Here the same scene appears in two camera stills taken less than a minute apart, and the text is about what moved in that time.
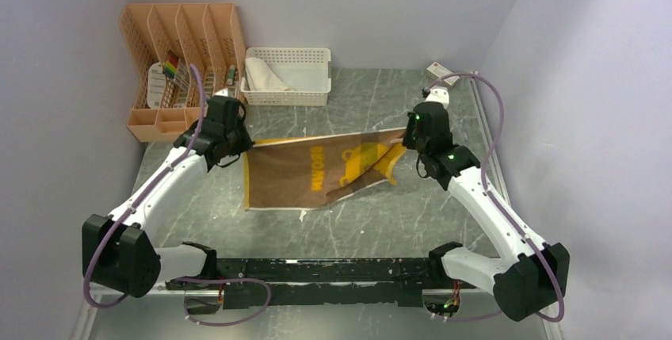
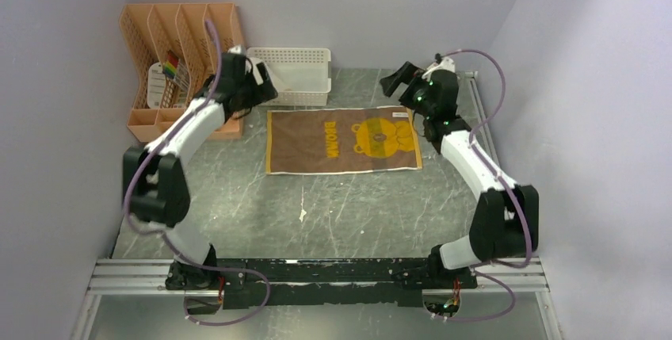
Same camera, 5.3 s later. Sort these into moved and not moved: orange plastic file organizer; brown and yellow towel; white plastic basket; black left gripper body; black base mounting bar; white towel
Moved: black left gripper body; brown and yellow towel
Not moved: white towel; black base mounting bar; white plastic basket; orange plastic file organizer
